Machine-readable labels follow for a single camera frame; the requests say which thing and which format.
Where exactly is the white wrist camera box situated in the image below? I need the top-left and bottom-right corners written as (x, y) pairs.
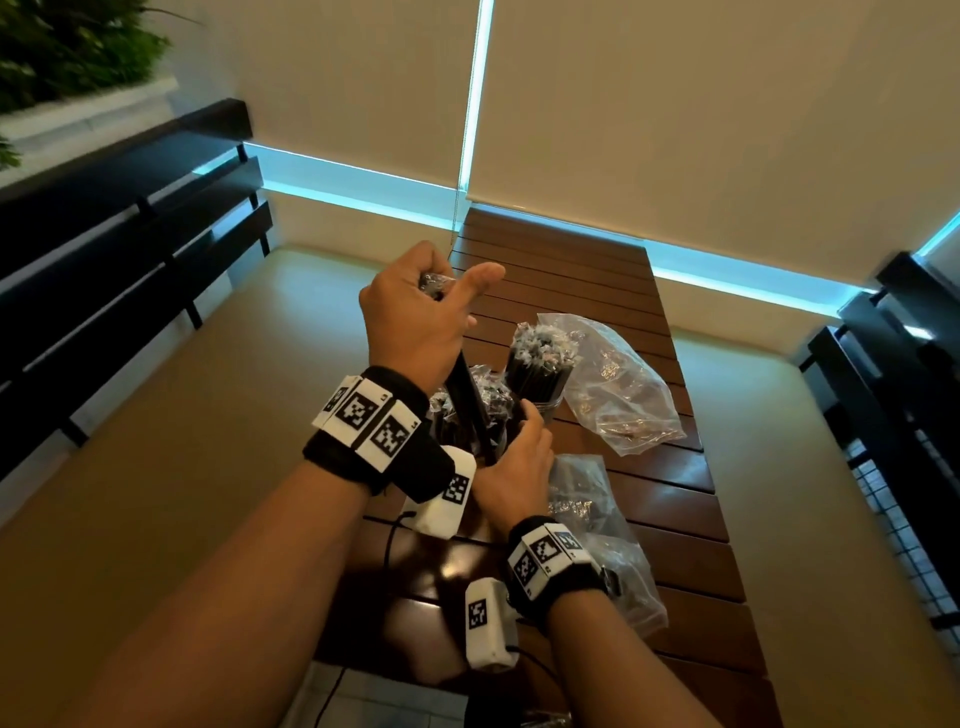
top-left (401, 446), bottom-right (478, 541)
top-left (463, 577), bottom-right (523, 674)

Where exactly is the black cable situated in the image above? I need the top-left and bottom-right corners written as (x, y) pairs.
top-left (313, 509), bottom-right (418, 728)
top-left (506, 644), bottom-right (565, 693)

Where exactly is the black straw bundle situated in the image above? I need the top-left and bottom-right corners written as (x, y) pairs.
top-left (418, 273), bottom-right (500, 466)

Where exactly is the person's right hand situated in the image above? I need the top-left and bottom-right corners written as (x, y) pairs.
top-left (472, 399), bottom-right (556, 538)

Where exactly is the beige roller blind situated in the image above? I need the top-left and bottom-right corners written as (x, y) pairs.
top-left (468, 0), bottom-right (960, 286)
top-left (146, 0), bottom-right (481, 189)

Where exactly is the black slatted bench backrest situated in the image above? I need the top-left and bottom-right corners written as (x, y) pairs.
top-left (0, 98), bottom-right (273, 481)
top-left (798, 251), bottom-right (960, 631)

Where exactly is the person's right forearm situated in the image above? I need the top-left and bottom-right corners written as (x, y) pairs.
top-left (545, 588), bottom-right (721, 728)

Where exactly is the beige padded bench seat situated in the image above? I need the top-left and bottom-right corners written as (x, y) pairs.
top-left (0, 247), bottom-right (384, 728)
top-left (671, 329), bottom-right (960, 728)

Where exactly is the clear plastic zip bag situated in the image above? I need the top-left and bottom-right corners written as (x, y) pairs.
top-left (536, 312), bottom-right (688, 457)
top-left (547, 453), bottom-right (670, 639)

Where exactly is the black wristband with white markers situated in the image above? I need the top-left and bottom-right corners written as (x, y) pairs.
top-left (302, 365), bottom-right (457, 505)
top-left (503, 515), bottom-right (613, 635)

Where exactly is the green plant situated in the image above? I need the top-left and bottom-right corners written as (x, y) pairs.
top-left (0, 0), bottom-right (196, 170)

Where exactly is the person's left forearm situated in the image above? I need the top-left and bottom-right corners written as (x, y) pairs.
top-left (67, 461), bottom-right (373, 728)

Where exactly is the white planter ledge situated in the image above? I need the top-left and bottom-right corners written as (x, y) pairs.
top-left (0, 74), bottom-right (181, 189)

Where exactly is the person's left hand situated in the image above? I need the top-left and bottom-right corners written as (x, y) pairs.
top-left (358, 239), bottom-right (508, 395)

